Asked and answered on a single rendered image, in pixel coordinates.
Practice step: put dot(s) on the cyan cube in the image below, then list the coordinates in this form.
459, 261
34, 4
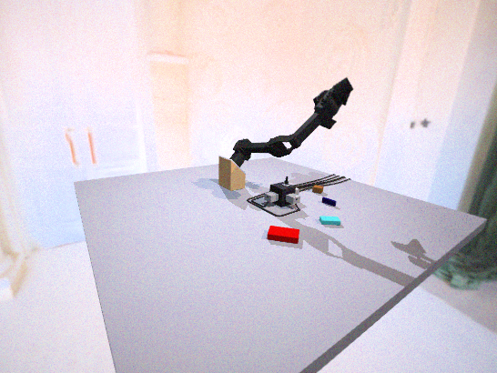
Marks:
329, 220

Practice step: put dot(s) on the red rectangular block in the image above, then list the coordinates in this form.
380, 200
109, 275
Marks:
284, 234

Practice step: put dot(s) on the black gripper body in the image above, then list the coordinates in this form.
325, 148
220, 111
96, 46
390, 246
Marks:
329, 123

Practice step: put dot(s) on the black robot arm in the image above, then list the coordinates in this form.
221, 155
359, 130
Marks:
327, 105

